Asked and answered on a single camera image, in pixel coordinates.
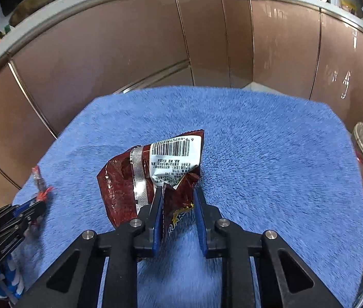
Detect person's left hand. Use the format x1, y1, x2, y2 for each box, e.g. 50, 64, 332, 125
0, 253, 25, 305

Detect yellow food packets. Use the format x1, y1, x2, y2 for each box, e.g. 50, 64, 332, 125
340, 0, 363, 27

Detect brass coloured wok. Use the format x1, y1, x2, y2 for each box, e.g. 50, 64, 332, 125
8, 0, 78, 28

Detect dark red snack bag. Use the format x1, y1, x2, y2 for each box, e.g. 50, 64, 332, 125
96, 129, 205, 263

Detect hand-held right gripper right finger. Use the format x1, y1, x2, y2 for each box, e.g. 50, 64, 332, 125
193, 187, 345, 308

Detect blue fluffy towel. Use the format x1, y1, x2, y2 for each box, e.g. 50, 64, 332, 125
11, 85, 363, 308

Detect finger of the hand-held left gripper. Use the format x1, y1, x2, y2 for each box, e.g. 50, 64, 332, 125
12, 196, 46, 217
18, 211, 45, 231

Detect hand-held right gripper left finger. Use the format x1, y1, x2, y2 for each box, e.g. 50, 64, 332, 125
16, 188, 164, 308

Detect brown kitchen base cabinets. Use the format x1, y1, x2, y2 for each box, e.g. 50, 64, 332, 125
0, 0, 363, 220

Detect small red candy wrapper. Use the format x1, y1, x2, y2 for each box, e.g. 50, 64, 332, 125
31, 166, 54, 203

